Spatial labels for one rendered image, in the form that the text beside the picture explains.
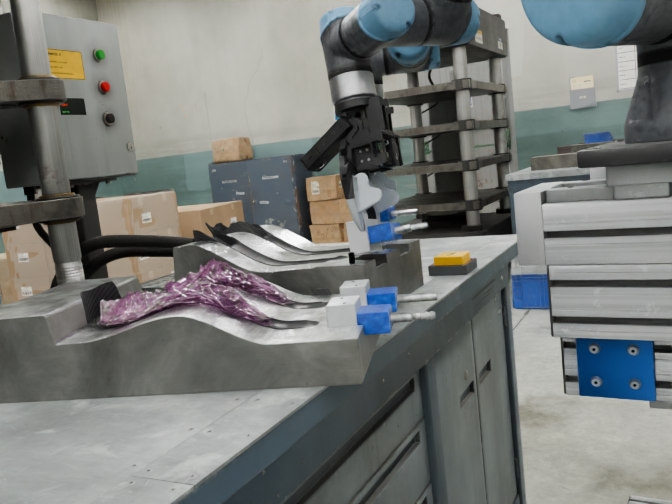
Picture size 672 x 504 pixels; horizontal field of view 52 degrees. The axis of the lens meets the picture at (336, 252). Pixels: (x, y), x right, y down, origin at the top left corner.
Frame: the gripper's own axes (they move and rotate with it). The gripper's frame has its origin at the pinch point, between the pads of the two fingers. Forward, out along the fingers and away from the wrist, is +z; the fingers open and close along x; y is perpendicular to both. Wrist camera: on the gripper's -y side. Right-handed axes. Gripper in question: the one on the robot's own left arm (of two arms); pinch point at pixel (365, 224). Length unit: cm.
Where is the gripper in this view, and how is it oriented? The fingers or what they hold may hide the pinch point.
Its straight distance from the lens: 115.0
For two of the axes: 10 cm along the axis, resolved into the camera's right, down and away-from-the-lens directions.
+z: 1.7, 9.8, -0.5
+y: 8.7, -1.8, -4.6
